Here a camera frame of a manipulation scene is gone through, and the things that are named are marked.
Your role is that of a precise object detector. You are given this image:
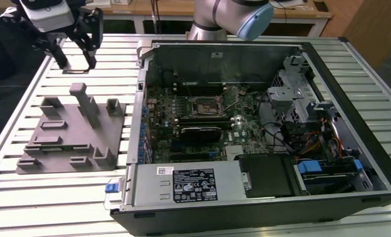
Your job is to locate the wooden cabinet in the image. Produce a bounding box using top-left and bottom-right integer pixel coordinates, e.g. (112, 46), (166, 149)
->
(320, 0), (391, 71)

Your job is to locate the metal drive cage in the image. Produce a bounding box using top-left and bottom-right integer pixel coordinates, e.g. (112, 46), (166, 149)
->
(266, 55), (320, 124)

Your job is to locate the silver chipset heatsink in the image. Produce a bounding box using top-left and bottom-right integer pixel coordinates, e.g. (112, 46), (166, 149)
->
(225, 145), (245, 161)

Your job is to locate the green RAM stick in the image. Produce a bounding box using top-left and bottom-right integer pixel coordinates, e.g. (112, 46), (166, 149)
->
(38, 146), (75, 152)

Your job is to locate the wooden desk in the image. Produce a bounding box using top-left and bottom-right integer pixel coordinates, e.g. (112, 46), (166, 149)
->
(0, 0), (335, 38)

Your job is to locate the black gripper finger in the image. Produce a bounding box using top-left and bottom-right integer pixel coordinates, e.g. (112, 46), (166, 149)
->
(0, 6), (71, 74)
(70, 7), (104, 70)

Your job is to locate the green motherboard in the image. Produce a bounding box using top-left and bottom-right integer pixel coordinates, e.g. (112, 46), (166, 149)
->
(145, 82), (272, 164)

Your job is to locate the blue disk carrier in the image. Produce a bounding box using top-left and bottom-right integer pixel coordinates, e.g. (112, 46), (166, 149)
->
(294, 159), (364, 178)

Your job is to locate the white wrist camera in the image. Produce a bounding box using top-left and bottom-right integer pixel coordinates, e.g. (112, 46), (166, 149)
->
(18, 0), (77, 33)

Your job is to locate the blue case latch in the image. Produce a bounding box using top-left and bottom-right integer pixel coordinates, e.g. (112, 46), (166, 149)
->
(104, 179), (121, 194)

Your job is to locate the grey parts rack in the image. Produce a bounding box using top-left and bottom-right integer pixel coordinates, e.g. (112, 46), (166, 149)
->
(13, 82), (128, 175)

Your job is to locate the CPU socket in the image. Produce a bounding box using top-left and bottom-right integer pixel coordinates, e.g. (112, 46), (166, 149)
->
(190, 96), (225, 118)

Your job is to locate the silver power supply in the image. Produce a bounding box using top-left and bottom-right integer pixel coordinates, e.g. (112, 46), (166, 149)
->
(128, 161), (250, 207)

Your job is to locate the black open PC case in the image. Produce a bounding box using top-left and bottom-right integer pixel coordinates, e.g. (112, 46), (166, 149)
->
(108, 39), (391, 237)

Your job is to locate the orange yellow wire bundle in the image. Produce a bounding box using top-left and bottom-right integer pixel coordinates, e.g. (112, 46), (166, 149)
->
(300, 118), (344, 158)

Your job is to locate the black graphics card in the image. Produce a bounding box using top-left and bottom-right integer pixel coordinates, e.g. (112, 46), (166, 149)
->
(177, 125), (222, 144)

